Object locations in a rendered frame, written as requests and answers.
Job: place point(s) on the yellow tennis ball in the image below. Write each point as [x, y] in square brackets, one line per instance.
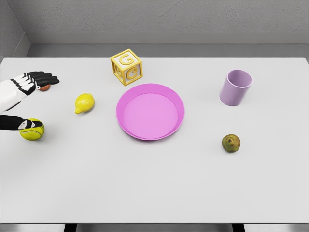
[32, 134]

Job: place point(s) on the green brown pear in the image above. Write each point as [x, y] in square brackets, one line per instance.
[231, 143]

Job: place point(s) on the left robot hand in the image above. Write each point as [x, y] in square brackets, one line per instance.
[14, 93]

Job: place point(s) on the small brown fruit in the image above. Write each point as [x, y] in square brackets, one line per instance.
[45, 88]

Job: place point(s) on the pink round plate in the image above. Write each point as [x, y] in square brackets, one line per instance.
[150, 111]

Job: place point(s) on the yellow letter block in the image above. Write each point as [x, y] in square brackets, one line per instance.
[126, 67]

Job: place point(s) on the yellow lemon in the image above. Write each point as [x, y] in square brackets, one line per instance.
[83, 103]

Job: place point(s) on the lilac cup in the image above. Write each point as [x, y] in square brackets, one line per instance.
[235, 88]

